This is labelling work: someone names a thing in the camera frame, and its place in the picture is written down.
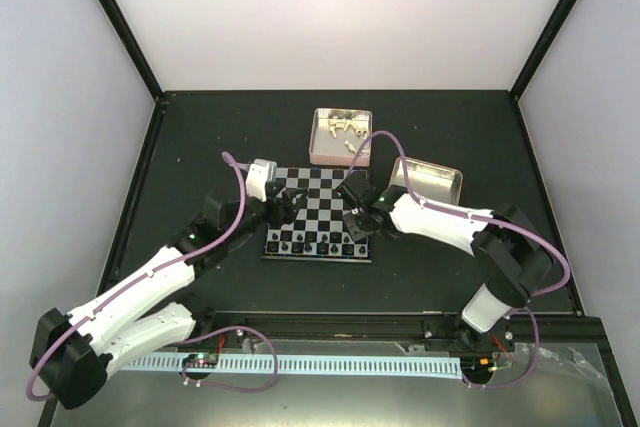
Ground light blue slotted cable duct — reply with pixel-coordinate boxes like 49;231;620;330
123;352;463;380

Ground left black frame post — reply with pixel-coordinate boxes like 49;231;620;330
97;0;163;100

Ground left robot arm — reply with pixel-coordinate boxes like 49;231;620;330
28;181;308;409

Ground small green circuit board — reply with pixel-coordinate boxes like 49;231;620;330
182;353;219;368

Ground pile of white chess pieces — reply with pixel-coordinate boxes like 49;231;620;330
328;118;370;154

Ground black and grey chessboard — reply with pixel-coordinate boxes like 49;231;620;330
263;167;371;263

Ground black frame post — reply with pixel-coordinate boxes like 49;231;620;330
97;0;163;100
510;0;578;101

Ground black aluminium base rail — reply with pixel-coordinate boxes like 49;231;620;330
74;309;601;348

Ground pink tin tray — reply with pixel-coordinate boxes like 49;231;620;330
308;108;373;167

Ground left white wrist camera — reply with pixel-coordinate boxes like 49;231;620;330
245;159;277;202

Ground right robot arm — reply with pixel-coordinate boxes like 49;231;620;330
336;173;554;350

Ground right black frame post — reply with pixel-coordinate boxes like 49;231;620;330
510;0;578;101

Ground yellow tin tray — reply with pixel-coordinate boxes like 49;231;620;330
406;157;463;205

